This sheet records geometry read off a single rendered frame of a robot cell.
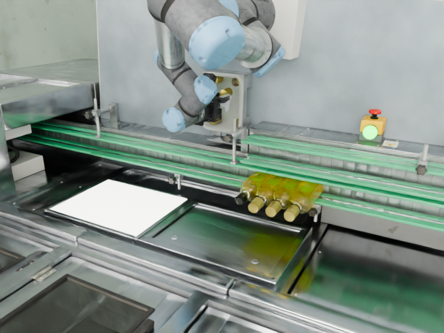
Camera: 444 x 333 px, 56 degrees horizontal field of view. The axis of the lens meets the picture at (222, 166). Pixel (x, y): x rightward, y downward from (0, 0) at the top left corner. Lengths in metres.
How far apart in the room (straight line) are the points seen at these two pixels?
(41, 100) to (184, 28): 1.11
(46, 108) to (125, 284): 0.93
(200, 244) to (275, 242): 0.24
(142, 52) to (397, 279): 1.30
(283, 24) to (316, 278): 0.81
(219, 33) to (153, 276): 0.71
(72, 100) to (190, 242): 0.95
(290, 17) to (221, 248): 0.77
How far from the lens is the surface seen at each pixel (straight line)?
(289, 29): 1.45
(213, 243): 1.33
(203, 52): 0.86
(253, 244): 1.33
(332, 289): 1.25
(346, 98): 1.51
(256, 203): 1.27
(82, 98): 2.04
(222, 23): 0.86
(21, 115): 1.84
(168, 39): 1.10
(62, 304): 1.25
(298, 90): 1.55
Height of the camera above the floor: 2.20
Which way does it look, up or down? 55 degrees down
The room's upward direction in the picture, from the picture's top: 124 degrees counter-clockwise
